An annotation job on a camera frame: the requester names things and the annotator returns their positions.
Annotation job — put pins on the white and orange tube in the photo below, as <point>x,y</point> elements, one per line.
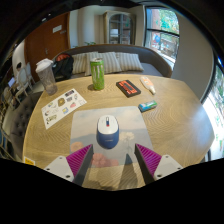
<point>147,84</point>

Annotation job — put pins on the clear shaker bottle white lid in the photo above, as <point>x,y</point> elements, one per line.
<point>47,78</point>

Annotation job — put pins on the curved brown sofa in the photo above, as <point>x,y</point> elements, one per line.
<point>153,63</point>

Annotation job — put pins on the wooden glass-door cabinet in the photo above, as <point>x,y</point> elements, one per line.
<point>118,28</point>

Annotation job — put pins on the person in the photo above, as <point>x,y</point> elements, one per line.
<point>18,68</point>

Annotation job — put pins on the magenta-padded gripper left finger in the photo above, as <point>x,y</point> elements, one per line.
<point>59,166</point>

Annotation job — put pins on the striped cushion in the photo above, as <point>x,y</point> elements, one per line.
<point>111,63</point>
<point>129,61</point>
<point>79,63</point>

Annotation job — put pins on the small yellow sticker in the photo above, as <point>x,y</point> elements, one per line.
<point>29,160</point>

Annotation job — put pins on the white chair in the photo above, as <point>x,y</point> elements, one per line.
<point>23,81</point>

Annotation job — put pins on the white sticker sheet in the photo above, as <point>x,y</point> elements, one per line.
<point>63,107</point>

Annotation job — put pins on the white and blue computer mouse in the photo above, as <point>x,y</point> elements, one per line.
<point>107,135</point>

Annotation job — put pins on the pale blue printed mouse pad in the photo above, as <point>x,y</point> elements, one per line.
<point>83,130</point>

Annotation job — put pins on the white door sign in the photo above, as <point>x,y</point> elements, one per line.
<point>57,29</point>

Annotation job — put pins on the brown wooden door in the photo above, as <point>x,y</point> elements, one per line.
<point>41,43</point>

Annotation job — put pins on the green drink can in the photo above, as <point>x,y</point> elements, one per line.
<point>97,75</point>

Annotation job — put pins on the black and orange flat box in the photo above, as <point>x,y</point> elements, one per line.
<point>128,88</point>

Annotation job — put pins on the grey tufted chair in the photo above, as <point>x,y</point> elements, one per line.
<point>21,123</point>

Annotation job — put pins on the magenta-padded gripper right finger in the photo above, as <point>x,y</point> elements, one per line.
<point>165,165</point>

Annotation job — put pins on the small green and blue pack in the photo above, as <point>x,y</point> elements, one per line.
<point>147,106</point>

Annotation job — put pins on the black backpack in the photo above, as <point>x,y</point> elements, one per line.
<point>63,68</point>

